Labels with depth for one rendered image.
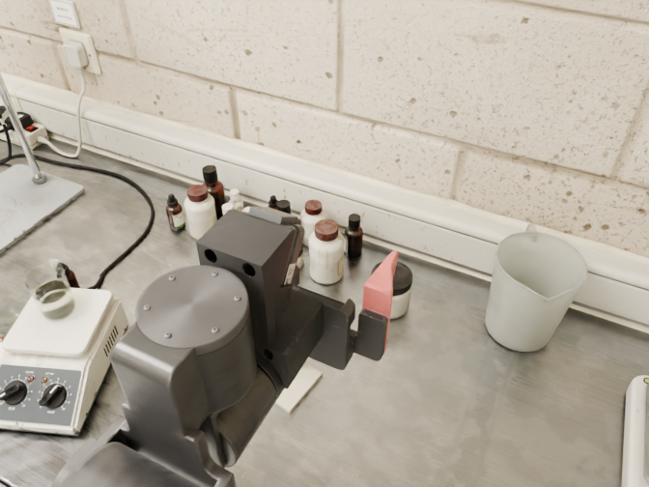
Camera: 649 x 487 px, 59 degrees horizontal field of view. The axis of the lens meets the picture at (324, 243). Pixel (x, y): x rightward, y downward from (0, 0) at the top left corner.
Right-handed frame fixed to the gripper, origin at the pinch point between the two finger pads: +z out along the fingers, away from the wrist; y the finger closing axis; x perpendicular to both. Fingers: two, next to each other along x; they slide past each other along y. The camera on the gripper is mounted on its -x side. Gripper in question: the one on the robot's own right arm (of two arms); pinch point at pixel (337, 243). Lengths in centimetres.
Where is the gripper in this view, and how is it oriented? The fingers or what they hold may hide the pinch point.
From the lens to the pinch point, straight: 47.3
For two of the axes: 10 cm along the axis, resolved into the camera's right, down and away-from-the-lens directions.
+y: -8.9, -3.0, 3.3
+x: -0.1, 7.5, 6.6
